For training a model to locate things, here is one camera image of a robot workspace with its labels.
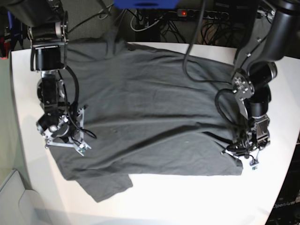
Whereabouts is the grey bin at left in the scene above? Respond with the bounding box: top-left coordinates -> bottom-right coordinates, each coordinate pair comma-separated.
0,170 -> 52,225

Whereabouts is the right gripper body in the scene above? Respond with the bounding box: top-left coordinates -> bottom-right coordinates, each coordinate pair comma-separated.
56,124 -> 78,143

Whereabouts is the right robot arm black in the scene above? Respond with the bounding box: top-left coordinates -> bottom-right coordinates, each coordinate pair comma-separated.
0,0 -> 74,145

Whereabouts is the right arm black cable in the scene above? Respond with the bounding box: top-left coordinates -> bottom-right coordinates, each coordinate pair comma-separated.
62,65 -> 80,111

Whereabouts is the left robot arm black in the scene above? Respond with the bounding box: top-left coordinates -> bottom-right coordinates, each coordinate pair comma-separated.
228,0 -> 300,152

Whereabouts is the blue box overhead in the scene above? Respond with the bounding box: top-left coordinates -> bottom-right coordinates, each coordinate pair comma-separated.
114,0 -> 179,9

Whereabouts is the dark grey t-shirt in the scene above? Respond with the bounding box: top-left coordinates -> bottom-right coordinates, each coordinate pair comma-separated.
50,33 -> 243,202

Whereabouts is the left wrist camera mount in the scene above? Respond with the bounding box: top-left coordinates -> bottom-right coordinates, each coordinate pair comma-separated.
221,142 -> 259,171

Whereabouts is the red clamp at left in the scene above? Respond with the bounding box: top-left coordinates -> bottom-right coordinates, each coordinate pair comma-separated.
0,36 -> 10,60

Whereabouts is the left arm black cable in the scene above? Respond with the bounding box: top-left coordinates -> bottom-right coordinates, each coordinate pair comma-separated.
215,88 -> 237,127

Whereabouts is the white cable loop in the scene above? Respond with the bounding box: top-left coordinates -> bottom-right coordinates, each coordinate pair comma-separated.
130,14 -> 162,32

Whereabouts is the black power strip red switch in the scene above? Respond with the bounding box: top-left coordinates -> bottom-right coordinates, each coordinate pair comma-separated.
177,8 -> 229,19

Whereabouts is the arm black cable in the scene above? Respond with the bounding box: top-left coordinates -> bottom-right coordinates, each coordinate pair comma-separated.
215,88 -> 237,127
62,65 -> 80,111

